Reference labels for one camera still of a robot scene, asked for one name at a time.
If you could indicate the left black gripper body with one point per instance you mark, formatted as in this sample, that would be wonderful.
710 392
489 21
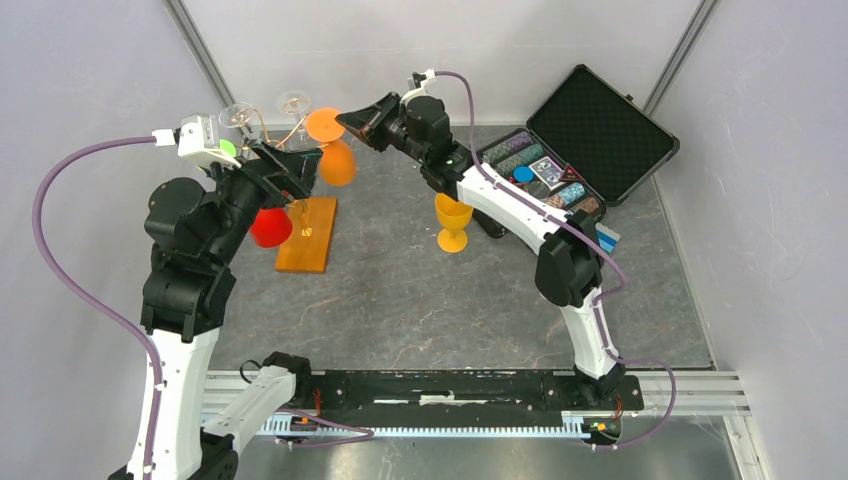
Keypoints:
283 182

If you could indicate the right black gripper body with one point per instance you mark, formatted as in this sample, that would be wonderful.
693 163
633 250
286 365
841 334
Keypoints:
393 132

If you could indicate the orange plastic wine glass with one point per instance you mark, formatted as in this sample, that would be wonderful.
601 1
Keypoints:
337 166

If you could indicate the yellow plastic wine glass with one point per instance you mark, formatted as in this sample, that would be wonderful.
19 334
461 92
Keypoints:
453 217

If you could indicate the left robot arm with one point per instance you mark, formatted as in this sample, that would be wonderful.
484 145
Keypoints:
196 233

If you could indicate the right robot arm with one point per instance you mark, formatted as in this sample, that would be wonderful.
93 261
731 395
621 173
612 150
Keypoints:
568 271

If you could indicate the red plastic wine glass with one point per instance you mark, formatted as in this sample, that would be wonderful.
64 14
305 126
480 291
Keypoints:
271 227

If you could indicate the clear wine glass right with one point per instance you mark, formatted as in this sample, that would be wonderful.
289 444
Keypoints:
297 104

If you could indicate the clear wine glass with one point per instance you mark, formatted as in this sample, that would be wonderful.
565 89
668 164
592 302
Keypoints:
297 104
239 117

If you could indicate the green plastic wine glass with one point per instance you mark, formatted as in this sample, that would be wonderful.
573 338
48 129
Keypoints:
228 147

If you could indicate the wooden rack base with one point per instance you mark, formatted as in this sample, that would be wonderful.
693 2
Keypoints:
307 249

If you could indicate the clear wine glass left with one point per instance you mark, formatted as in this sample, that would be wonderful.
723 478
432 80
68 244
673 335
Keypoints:
239 117

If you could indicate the black poker chip case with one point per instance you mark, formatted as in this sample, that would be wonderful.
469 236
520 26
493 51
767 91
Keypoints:
587 147

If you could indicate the blue green brick stack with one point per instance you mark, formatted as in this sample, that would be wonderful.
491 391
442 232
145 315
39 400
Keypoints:
608 238

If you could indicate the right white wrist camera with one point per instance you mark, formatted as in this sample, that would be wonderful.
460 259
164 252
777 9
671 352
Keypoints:
418 83

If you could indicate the gold wire wine glass rack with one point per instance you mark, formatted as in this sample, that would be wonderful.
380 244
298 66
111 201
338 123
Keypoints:
272 133

